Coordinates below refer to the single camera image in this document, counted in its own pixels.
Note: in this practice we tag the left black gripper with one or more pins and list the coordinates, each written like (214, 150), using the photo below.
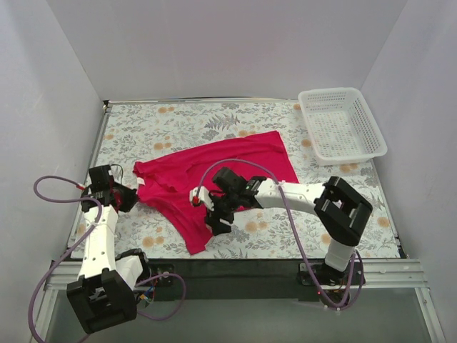
(126, 199)

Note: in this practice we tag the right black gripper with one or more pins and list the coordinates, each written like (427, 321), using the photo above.
(217, 215)

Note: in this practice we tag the magenta t shirt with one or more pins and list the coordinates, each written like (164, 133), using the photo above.
(169, 179)

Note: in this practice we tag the white plastic basket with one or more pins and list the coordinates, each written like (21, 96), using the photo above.
(341, 126)

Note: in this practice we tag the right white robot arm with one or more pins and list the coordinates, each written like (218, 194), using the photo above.
(343, 212)

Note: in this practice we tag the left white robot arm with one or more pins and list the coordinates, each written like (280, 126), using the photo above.
(103, 294)

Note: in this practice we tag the floral patterned table mat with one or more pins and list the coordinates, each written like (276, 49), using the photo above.
(142, 132)

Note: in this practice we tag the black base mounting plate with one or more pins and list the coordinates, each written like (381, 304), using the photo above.
(228, 279)

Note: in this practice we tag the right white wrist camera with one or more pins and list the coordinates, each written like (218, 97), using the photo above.
(199, 196)

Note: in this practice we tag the aluminium frame rail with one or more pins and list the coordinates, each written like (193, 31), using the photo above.
(379, 274)

